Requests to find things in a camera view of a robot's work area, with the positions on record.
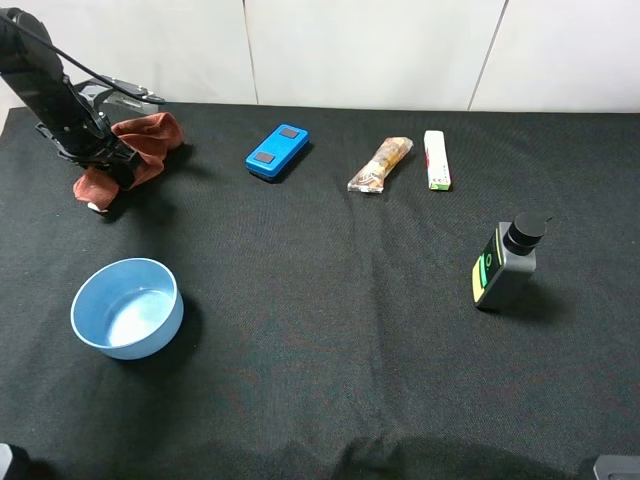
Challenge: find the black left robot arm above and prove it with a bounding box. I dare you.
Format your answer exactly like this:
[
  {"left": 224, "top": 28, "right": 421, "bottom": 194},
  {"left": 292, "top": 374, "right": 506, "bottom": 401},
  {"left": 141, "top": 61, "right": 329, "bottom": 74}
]
[{"left": 1, "top": 7, "right": 182, "bottom": 213}]

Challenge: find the grey bottle black cap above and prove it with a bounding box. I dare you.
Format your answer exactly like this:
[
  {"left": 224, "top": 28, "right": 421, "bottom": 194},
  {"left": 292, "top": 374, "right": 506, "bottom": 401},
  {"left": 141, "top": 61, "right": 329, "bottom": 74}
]
[{"left": 471, "top": 212, "right": 553, "bottom": 311}]

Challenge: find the light blue bowl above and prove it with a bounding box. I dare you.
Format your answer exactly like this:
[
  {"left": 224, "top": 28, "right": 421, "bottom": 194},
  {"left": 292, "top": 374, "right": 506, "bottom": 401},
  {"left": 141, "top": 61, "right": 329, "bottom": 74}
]
[{"left": 70, "top": 258, "right": 184, "bottom": 361}]

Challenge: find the grey robot base right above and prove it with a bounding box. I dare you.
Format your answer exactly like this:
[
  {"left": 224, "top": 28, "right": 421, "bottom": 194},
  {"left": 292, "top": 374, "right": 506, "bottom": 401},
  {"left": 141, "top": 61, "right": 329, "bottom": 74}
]
[{"left": 593, "top": 455, "right": 640, "bottom": 480}]

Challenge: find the white green carton box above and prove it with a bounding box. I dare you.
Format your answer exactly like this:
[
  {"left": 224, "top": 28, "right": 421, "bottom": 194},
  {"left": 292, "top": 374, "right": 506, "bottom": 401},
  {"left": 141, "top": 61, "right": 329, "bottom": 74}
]
[{"left": 424, "top": 130, "right": 452, "bottom": 191}]

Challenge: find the rust orange cloth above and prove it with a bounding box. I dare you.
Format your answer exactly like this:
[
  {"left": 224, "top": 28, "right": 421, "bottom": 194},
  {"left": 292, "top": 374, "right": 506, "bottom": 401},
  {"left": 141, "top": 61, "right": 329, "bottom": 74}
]
[{"left": 73, "top": 112, "right": 184, "bottom": 209}]

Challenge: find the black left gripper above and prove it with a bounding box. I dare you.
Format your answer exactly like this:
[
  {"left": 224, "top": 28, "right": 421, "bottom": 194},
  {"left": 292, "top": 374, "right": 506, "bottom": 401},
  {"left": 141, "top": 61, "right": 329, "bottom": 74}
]
[{"left": 35, "top": 75, "right": 165, "bottom": 213}]

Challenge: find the grey robot base left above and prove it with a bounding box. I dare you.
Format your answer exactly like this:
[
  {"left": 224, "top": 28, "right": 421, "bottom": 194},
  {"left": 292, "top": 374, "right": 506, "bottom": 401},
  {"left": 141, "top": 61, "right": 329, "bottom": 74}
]
[{"left": 0, "top": 443, "right": 14, "bottom": 480}]

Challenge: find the black cable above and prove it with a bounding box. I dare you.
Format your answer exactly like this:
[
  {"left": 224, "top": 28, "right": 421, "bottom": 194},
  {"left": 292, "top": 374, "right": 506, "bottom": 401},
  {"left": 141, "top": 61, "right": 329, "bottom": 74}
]
[{"left": 0, "top": 12, "right": 154, "bottom": 104}]

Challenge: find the blue whiteboard eraser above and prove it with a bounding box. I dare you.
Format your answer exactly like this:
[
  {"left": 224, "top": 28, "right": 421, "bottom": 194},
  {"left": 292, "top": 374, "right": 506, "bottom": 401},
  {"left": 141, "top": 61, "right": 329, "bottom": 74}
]
[{"left": 245, "top": 124, "right": 310, "bottom": 181}]

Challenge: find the wrapped snack bar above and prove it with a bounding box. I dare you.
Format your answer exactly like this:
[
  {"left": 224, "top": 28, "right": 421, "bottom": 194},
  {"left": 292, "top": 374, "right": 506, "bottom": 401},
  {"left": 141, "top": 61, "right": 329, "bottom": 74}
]
[{"left": 347, "top": 137, "right": 413, "bottom": 194}]

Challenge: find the black tablecloth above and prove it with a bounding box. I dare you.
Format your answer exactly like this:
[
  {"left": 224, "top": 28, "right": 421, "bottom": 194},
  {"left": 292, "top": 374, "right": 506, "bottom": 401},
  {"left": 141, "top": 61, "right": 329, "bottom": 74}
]
[{"left": 1, "top": 104, "right": 639, "bottom": 479}]

